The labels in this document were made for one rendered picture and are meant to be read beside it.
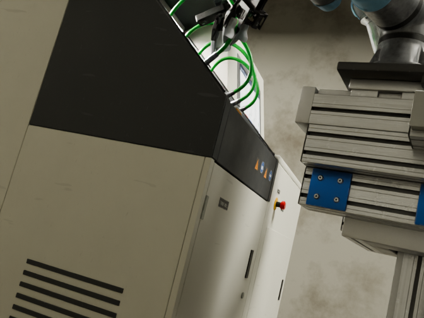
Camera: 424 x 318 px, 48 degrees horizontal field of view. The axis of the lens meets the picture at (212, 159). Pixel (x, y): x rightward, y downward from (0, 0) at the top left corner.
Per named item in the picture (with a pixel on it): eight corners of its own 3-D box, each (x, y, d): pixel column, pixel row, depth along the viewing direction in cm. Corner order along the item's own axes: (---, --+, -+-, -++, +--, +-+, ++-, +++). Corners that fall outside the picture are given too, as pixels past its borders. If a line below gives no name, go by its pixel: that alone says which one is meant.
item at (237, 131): (216, 161, 120) (231, 102, 122) (200, 158, 121) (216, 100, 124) (267, 200, 177) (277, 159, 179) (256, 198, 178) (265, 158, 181)
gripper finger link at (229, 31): (222, 49, 143) (238, 23, 138) (214, 38, 147) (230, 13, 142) (229, 52, 145) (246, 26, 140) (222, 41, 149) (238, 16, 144)
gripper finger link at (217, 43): (223, 55, 158) (229, 29, 160) (207, 53, 161) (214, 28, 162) (226, 58, 161) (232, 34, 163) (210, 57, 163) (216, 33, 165)
